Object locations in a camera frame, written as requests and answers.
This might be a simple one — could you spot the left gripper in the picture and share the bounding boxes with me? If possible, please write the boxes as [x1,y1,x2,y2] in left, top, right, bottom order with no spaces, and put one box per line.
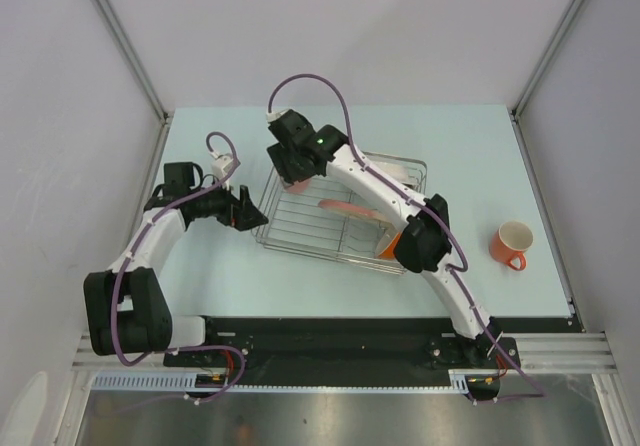
[189,175,268,232]

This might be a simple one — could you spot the pink plastic cup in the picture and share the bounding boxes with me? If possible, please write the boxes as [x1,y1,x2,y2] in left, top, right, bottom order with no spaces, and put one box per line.
[284,179,311,194]

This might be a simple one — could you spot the cream and pink plate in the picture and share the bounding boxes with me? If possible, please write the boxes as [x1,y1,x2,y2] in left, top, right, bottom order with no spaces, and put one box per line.
[317,199,390,224]

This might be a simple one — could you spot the white deep plate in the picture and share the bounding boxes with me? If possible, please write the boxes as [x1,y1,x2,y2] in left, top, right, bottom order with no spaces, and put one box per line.
[374,161,419,189]

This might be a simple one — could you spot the orange and white bowl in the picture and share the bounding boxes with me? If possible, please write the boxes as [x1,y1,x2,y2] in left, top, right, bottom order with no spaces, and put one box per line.
[374,230,400,261]

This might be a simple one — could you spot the orange mug with handle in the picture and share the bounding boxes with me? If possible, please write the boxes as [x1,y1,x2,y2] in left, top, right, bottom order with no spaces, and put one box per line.
[489,221,534,272]

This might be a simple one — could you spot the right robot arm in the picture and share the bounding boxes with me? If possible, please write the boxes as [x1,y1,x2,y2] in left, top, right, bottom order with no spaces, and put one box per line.
[266,109,502,367]

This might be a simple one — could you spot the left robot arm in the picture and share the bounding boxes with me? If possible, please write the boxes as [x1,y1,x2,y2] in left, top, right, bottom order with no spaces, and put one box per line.
[83,162,268,366]

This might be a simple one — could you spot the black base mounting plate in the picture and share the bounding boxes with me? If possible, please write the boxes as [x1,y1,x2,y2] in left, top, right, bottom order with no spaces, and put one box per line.
[102,316,584,401]

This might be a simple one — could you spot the metal wire dish rack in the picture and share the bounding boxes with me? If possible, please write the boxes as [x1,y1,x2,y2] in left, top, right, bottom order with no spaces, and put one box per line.
[253,170,405,275]

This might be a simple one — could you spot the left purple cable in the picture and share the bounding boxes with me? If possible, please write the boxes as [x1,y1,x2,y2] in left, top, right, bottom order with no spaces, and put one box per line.
[92,131,248,417]

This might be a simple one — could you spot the purple cable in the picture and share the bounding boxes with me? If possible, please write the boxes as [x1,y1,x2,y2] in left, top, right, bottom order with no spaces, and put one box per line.
[92,131,248,417]
[263,73,547,399]

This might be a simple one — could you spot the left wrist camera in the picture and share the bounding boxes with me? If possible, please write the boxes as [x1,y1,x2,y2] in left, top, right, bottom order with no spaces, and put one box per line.
[209,150,240,190]

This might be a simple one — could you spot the white cable duct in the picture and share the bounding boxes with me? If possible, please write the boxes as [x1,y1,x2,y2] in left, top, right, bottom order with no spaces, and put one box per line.
[92,370,498,396]

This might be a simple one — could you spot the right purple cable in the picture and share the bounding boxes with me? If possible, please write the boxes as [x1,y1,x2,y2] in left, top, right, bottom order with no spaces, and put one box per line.
[263,73,547,399]

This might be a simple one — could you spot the aluminium frame rail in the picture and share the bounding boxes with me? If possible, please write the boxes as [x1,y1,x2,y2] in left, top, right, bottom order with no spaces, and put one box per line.
[71,333,617,374]

